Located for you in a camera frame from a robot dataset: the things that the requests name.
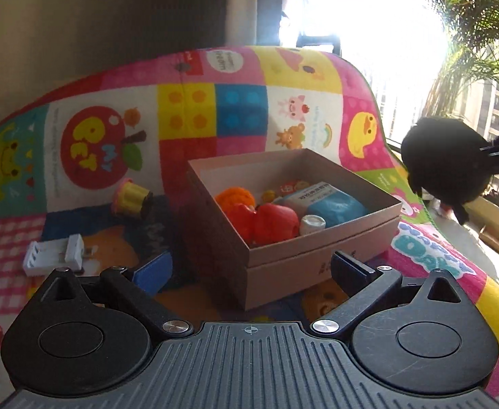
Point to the black plush toy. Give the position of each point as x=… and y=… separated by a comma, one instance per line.
x=441, y=162

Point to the pink cardboard box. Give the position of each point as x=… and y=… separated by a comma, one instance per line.
x=283, y=268

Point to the green palm plant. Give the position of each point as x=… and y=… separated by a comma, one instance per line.
x=470, y=17

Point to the colourful cartoon play mat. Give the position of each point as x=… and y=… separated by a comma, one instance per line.
x=104, y=93

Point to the blue white cotton pad pack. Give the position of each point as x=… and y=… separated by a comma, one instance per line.
x=334, y=208

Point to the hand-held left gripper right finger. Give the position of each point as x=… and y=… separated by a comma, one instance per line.
x=349, y=270

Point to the dark curtain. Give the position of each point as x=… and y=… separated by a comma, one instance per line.
x=272, y=4

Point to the yellow pink toy cup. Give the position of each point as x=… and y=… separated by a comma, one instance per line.
x=130, y=196

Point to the wooden window ledge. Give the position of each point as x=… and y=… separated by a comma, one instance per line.
x=494, y=238

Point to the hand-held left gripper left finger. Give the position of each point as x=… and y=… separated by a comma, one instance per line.
x=153, y=270

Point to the red toy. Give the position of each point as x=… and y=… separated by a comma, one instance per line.
x=275, y=223

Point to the orange pumpkin toy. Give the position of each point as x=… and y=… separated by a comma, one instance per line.
x=234, y=198

